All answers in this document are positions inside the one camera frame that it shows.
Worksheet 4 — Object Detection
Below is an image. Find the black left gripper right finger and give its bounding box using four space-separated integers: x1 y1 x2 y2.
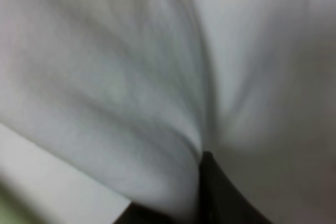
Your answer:
199 152 271 224

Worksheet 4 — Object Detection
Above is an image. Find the white short sleeve shirt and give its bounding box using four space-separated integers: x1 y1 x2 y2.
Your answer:
1 0 335 223

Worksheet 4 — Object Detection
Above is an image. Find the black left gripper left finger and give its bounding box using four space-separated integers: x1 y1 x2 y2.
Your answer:
114 203 173 224

